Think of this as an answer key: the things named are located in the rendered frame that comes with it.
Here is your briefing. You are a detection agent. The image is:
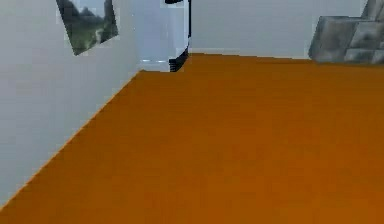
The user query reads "framed landscape picture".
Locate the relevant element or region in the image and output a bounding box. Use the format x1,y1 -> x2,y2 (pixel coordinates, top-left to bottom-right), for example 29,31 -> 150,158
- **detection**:
55,0 -> 120,57

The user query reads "white fridge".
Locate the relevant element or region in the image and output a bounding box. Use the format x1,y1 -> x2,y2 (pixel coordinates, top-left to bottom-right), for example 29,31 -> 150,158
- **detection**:
133,0 -> 193,73

